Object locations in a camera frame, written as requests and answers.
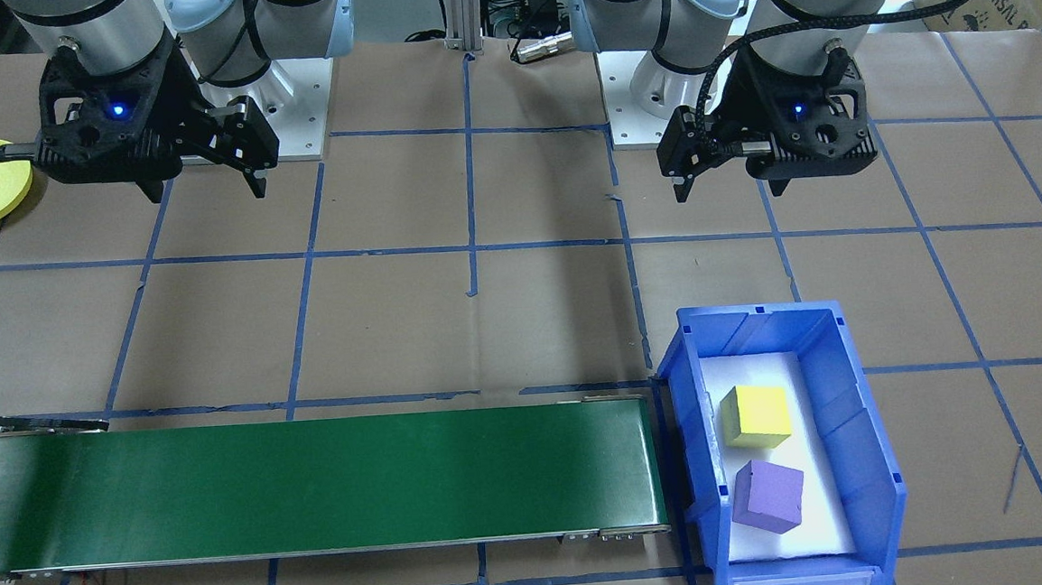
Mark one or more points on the yellow foam cube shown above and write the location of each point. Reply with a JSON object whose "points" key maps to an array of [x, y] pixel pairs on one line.
{"points": [[755, 414]]}

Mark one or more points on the purple foam cube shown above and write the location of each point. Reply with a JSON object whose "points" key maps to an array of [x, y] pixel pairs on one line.
{"points": [[769, 499]]}

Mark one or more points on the silver cylindrical connector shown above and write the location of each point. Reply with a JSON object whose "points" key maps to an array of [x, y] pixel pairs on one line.
{"points": [[547, 45]]}

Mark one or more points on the black power adapter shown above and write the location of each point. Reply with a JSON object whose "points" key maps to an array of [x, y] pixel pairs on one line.
{"points": [[539, 2]]}

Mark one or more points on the blue plastic storage bin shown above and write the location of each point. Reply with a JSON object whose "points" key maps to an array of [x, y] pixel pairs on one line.
{"points": [[856, 453]]}

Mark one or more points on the green conveyor belt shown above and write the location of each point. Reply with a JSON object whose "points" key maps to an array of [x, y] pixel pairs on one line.
{"points": [[316, 486]]}

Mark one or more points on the aluminium extrusion post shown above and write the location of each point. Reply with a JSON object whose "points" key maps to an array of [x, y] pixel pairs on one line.
{"points": [[463, 16]]}

